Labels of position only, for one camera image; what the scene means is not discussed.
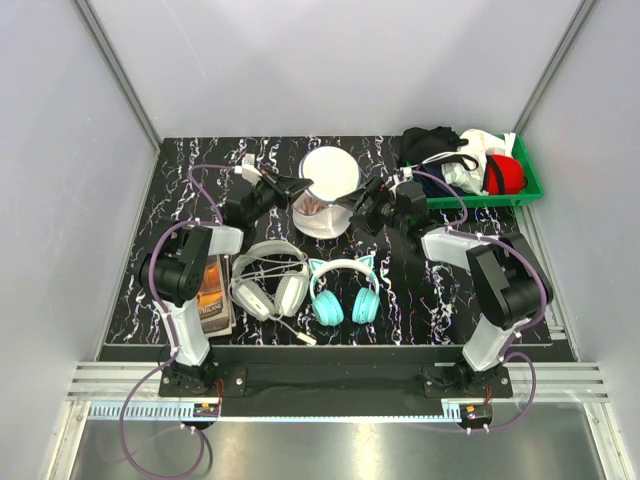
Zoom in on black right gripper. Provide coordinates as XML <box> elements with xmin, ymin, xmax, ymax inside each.
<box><xmin>335</xmin><ymin>176</ymin><xmax>408</xmax><ymax>238</ymax></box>

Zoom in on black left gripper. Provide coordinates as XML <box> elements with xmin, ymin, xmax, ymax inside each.
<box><xmin>246</xmin><ymin>168</ymin><xmax>311</xmax><ymax>225</ymax></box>

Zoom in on pink lace bra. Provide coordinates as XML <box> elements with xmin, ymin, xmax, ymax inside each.
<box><xmin>299</xmin><ymin>197</ymin><xmax>327</xmax><ymax>216</ymax></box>

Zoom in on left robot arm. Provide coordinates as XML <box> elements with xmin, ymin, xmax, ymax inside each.
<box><xmin>136</xmin><ymin>166</ymin><xmax>313</xmax><ymax>396</ymax></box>

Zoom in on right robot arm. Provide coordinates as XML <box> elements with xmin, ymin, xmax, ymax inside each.
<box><xmin>336</xmin><ymin>178</ymin><xmax>553</xmax><ymax>397</ymax></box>

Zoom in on red bra in bin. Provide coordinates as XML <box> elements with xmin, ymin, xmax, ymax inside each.
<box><xmin>483</xmin><ymin>154</ymin><xmax>527</xmax><ymax>195</ymax></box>

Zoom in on black garment in bin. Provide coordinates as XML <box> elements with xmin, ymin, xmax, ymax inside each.
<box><xmin>399</xmin><ymin>126</ymin><xmax>469</xmax><ymax>164</ymax></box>

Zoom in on white over-ear headphones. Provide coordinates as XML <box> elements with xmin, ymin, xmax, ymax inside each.
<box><xmin>230</xmin><ymin>240</ymin><xmax>310</xmax><ymax>321</ymax></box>

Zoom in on teal cat-ear headphones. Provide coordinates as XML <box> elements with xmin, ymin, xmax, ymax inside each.
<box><xmin>308</xmin><ymin>254</ymin><xmax>380</xmax><ymax>327</ymax></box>

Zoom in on paperback book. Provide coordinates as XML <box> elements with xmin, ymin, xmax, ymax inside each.
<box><xmin>196</xmin><ymin>255</ymin><xmax>235</xmax><ymax>338</ymax></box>

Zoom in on green plastic bin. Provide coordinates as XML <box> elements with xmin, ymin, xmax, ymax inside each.
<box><xmin>398</xmin><ymin>127</ymin><xmax>544</xmax><ymax>209</ymax></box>

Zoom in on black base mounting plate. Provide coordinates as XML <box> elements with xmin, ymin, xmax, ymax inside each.
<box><xmin>158</xmin><ymin>344</ymin><xmax>514</xmax><ymax>419</ymax></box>

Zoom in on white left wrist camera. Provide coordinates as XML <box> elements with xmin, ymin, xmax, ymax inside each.
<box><xmin>234</xmin><ymin>153</ymin><xmax>262</xmax><ymax>185</ymax></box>

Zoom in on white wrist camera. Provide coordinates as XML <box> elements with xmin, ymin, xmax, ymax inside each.
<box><xmin>389</xmin><ymin>167</ymin><xmax>413</xmax><ymax>194</ymax></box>
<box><xmin>234</xmin><ymin>153</ymin><xmax>262</xmax><ymax>185</ymax></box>

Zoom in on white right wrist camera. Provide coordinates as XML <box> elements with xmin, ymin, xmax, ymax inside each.
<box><xmin>389</xmin><ymin>167</ymin><xmax>413</xmax><ymax>194</ymax></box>

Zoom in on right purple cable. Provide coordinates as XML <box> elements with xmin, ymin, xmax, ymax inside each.
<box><xmin>409</xmin><ymin>169</ymin><xmax>549</xmax><ymax>436</ymax></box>

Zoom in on purple cable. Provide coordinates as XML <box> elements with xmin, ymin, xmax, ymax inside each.
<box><xmin>409</xmin><ymin>169</ymin><xmax>549</xmax><ymax>436</ymax></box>
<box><xmin>118</xmin><ymin>163</ymin><xmax>246</xmax><ymax>475</ymax></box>

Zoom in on white headphone cable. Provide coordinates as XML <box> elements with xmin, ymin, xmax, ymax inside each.
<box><xmin>264</xmin><ymin>309</ymin><xmax>318</xmax><ymax>346</ymax></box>

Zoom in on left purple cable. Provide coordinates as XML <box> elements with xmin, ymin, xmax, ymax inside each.
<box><xmin>118</xmin><ymin>163</ymin><xmax>246</xmax><ymax>475</ymax></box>

